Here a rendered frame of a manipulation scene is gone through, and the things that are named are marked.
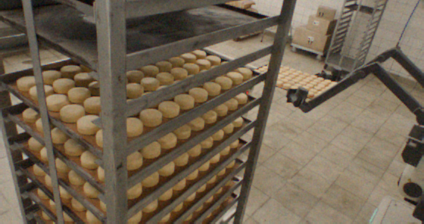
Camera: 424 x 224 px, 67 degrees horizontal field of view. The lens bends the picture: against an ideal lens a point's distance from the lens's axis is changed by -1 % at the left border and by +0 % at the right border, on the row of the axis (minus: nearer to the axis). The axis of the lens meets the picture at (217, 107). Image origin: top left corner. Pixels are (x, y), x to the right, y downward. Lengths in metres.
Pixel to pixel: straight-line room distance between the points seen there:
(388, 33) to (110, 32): 5.84
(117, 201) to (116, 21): 0.34
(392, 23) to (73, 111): 5.72
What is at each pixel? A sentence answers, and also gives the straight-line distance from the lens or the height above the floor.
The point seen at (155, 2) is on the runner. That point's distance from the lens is 0.57.
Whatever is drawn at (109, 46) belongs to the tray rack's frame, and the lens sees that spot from 0.49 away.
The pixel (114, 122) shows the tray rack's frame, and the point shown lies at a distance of 0.55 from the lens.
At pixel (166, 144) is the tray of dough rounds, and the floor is 1.42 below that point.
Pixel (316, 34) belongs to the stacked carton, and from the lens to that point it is 6.06.
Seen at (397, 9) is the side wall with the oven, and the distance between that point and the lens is 6.10.
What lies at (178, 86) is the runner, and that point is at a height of 1.60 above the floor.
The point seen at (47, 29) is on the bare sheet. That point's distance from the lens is 0.76.
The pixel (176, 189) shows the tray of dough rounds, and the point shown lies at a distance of 0.97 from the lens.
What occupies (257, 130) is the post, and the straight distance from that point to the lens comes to 1.14.
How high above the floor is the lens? 1.90
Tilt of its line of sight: 29 degrees down
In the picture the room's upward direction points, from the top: 9 degrees clockwise
